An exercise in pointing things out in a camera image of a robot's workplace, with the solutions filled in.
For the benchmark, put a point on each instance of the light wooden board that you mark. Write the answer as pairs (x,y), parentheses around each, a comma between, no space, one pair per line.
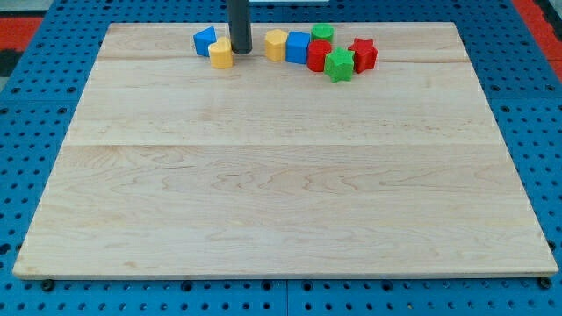
(172,169)

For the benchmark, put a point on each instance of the yellow heart block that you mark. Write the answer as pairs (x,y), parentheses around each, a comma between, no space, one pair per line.
(220,53)

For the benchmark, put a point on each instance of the blue triangle block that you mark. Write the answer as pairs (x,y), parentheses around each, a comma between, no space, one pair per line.
(203,39)

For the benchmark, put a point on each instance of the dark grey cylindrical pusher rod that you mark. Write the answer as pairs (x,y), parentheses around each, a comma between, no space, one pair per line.
(238,14)

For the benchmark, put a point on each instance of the red cylinder block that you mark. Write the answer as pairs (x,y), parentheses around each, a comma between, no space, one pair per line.
(316,54)

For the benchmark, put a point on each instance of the blue cube block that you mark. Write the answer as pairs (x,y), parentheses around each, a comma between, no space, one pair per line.
(296,47)

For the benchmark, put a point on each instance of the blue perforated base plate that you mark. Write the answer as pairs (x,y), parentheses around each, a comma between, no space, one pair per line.
(38,101)

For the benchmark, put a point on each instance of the red star block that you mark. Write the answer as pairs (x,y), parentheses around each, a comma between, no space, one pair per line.
(365,54)

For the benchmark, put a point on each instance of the green cylinder block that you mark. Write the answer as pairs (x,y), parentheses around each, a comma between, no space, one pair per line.
(323,31)

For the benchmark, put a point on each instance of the green star block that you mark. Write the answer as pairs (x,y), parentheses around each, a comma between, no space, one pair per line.
(339,65)

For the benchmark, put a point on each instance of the yellow hexagon block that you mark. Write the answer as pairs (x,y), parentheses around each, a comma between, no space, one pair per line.
(275,44)

